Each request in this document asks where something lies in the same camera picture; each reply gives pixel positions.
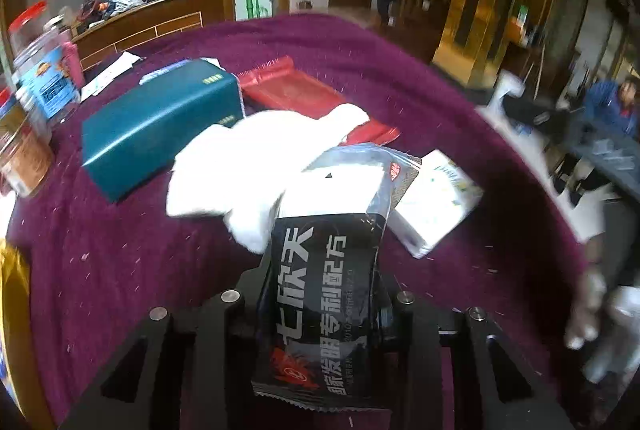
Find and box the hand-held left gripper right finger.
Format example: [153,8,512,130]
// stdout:
[377,271,576,430]

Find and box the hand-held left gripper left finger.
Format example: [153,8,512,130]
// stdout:
[62,255,273,430]

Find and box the black packet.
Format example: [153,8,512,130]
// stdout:
[250,144,424,412]

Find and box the person's right hand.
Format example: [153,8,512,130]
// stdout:
[564,249,640,385]

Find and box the white tissue pack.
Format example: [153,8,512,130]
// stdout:
[387,148,485,260]

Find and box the white towel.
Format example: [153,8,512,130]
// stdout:
[166,102,372,256]

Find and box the teal box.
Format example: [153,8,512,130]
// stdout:
[81,58,246,203]

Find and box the red packet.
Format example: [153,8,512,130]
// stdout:
[238,55,402,147]

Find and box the yellow-rimmed white tray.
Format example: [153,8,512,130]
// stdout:
[0,237,34,417]

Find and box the light blue packet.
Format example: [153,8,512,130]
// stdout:
[139,56,224,86]

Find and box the clear jar with amber contents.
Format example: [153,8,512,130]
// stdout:
[0,86,55,200]

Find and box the white and green paper packet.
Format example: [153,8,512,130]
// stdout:
[79,50,142,103]

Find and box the wooden counter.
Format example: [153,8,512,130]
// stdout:
[70,0,225,71]

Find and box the pink bottle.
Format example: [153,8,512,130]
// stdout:
[58,28,86,90]

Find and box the red-lidded jar with blue label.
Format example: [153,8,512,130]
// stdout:
[7,0,82,124]

